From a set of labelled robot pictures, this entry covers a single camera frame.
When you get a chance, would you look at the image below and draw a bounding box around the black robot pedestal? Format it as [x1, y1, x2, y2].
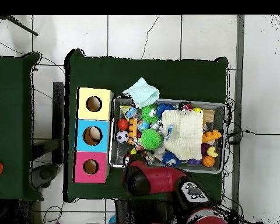
[115, 199, 176, 224]

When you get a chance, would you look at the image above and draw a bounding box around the shallow clear mesh bin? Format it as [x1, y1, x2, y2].
[108, 95, 226, 174]

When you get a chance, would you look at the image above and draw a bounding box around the grey rounded object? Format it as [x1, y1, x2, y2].
[31, 163, 60, 190]

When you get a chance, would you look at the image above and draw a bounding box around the orange studded toy brick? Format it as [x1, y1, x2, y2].
[127, 118, 138, 145]

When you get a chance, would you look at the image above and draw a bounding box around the blue spiky ball with eyes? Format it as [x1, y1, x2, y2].
[161, 150, 181, 167]

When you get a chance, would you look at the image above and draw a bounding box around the mint green waffle cloth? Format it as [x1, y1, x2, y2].
[122, 77, 160, 110]

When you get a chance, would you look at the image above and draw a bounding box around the green spiky ball with eyes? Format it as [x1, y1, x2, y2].
[141, 104, 159, 123]

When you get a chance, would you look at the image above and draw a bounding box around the orange ball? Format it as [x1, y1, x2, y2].
[117, 118, 130, 131]

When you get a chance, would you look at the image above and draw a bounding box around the dark thin rod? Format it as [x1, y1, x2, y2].
[0, 15, 39, 37]

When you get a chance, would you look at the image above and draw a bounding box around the wooden box with three holes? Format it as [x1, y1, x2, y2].
[72, 87, 114, 184]

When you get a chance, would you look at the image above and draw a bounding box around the dark green table cloth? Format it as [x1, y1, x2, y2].
[0, 51, 44, 202]
[63, 48, 229, 203]

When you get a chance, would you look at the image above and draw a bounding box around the black power cable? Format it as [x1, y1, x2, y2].
[226, 129, 280, 145]

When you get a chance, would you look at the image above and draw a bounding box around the blue spiky rubber ball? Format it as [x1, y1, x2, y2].
[156, 103, 176, 116]

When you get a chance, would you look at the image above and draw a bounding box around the orange plastic toy block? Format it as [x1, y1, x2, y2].
[201, 129, 222, 144]

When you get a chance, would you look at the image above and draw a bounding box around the multicolour polka dot cloth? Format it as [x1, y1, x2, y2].
[132, 137, 145, 152]

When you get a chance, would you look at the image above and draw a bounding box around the cream waffle cloth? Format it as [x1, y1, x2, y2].
[161, 109, 204, 161]

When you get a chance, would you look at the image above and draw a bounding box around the green spiky rubber ball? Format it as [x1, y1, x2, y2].
[140, 128, 163, 151]

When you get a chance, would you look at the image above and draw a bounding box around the crushed black red can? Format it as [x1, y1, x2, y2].
[178, 101, 193, 115]

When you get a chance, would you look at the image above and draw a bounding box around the black upright panel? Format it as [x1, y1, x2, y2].
[52, 81, 65, 165]

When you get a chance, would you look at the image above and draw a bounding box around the small soccer ball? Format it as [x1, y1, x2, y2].
[115, 129, 130, 144]

